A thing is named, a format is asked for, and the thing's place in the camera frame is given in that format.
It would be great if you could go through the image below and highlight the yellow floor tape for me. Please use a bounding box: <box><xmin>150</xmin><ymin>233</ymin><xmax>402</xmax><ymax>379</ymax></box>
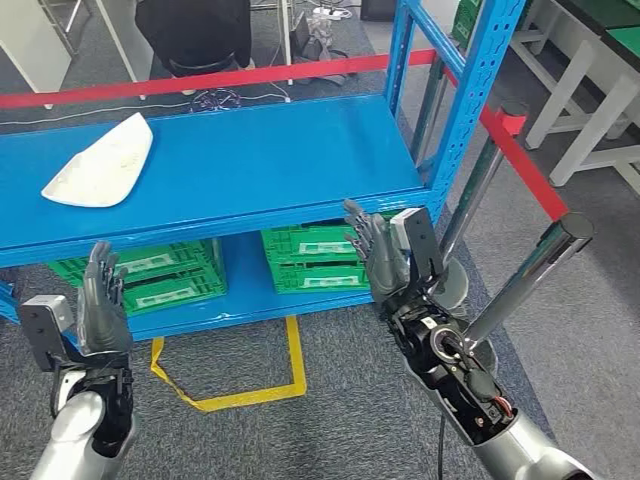
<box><xmin>149</xmin><ymin>315</ymin><xmax>307</xmax><ymax>413</ymax></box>

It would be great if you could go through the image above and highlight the grey backpack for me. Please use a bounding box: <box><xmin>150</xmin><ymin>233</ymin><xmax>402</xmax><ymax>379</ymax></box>
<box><xmin>290</xmin><ymin>13</ymin><xmax>351</xmax><ymax>87</ymax></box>

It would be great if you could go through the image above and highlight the red barrier belt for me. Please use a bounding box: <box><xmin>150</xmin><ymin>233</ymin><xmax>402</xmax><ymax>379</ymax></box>
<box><xmin>444</xmin><ymin>66</ymin><xmax>570</xmax><ymax>222</ymax></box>
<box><xmin>0</xmin><ymin>49</ymin><xmax>437</xmax><ymax>111</ymax></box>

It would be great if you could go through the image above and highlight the green plastic crate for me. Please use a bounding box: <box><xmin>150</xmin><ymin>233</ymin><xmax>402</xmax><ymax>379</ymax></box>
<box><xmin>452</xmin><ymin>0</ymin><xmax>484</xmax><ymax>48</ymax></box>
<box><xmin>47</xmin><ymin>239</ymin><xmax>229</xmax><ymax>317</ymax></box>
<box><xmin>260</xmin><ymin>225</ymin><xmax>374</xmax><ymax>295</ymax></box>

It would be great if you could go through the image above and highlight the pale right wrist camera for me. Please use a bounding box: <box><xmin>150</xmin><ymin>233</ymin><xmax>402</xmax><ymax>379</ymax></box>
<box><xmin>389</xmin><ymin>206</ymin><xmax>445</xmax><ymax>285</ymax></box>

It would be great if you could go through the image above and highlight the white workbench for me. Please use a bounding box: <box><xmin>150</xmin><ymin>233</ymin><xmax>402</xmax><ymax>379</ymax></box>
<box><xmin>509</xmin><ymin>0</ymin><xmax>640</xmax><ymax>193</ymax></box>

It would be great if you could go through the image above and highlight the blue metal shelf rack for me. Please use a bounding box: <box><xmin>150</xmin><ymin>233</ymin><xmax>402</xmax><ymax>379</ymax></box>
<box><xmin>0</xmin><ymin>0</ymin><xmax>528</xmax><ymax>342</ymax></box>

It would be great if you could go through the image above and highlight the white plastic shell part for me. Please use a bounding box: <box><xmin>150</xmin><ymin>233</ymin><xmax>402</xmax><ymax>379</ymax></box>
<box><xmin>41</xmin><ymin>112</ymin><xmax>154</xmax><ymax>209</ymax></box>

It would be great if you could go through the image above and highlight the white power strip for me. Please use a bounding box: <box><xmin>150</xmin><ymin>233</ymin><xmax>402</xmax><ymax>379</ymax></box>
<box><xmin>312</xmin><ymin>5</ymin><xmax>353</xmax><ymax>21</ymax></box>

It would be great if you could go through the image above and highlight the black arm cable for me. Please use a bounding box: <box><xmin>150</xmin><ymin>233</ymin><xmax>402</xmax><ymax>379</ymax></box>
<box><xmin>436</xmin><ymin>413</ymin><xmax>447</xmax><ymax>480</ymax></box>

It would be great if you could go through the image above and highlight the black round stool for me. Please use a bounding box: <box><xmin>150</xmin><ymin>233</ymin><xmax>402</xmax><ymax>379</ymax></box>
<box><xmin>167</xmin><ymin>52</ymin><xmax>242</xmax><ymax>113</ymax></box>

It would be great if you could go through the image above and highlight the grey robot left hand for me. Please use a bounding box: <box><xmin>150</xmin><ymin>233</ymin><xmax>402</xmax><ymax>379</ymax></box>
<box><xmin>76</xmin><ymin>241</ymin><xmax>134</xmax><ymax>357</ymax></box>

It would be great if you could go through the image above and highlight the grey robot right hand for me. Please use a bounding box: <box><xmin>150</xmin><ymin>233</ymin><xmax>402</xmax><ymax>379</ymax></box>
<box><xmin>343</xmin><ymin>198</ymin><xmax>412</xmax><ymax>306</ymax></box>

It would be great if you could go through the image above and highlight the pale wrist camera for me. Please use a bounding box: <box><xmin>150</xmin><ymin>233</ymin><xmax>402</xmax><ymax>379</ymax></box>
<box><xmin>389</xmin><ymin>206</ymin><xmax>445</xmax><ymax>285</ymax></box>
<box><xmin>17</xmin><ymin>295</ymin><xmax>76</xmax><ymax>372</ymax></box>

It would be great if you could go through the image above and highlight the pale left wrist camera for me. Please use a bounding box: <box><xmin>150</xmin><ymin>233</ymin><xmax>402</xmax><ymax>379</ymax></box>
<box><xmin>17</xmin><ymin>295</ymin><xmax>76</xmax><ymax>372</ymax></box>

